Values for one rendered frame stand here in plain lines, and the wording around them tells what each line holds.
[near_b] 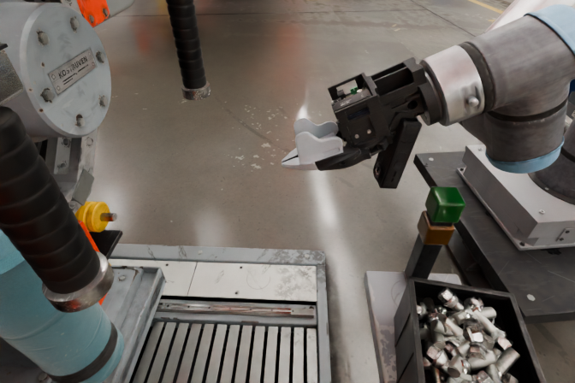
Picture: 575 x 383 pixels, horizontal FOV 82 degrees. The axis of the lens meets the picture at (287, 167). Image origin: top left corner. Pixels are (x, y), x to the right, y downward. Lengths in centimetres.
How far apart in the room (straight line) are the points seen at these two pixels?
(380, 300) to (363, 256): 63
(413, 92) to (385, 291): 36
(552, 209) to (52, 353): 102
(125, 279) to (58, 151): 43
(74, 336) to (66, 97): 27
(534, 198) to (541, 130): 54
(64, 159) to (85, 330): 32
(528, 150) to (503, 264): 49
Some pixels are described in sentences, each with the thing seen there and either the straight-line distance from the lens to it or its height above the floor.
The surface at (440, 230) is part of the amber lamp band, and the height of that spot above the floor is 61.
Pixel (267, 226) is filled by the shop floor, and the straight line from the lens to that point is 132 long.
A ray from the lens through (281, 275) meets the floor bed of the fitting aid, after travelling 108.
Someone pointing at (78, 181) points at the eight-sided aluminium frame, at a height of 62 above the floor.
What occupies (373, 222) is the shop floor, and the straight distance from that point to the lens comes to 137.
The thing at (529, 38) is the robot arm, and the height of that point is 87.
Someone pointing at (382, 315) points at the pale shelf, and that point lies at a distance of 62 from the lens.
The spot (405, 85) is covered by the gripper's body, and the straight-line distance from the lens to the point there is 43.
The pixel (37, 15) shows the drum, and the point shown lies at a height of 91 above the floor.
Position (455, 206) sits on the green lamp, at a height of 66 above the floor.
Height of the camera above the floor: 98
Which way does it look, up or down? 38 degrees down
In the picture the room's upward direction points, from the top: straight up
